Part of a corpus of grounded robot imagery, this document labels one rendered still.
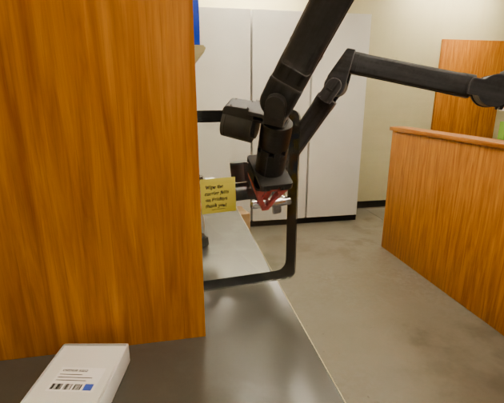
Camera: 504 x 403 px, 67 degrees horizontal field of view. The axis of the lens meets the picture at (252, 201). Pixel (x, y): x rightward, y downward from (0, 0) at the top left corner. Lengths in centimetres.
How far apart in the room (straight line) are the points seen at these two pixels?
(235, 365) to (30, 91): 58
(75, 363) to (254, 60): 351
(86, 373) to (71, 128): 40
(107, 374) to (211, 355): 19
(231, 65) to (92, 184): 330
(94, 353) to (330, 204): 381
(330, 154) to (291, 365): 362
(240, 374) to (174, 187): 36
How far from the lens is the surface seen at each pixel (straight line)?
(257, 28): 401
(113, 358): 76
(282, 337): 83
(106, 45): 70
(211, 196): 82
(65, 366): 77
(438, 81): 112
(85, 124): 71
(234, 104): 70
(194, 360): 78
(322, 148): 422
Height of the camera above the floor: 142
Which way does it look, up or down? 16 degrees down
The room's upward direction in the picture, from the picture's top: straight up
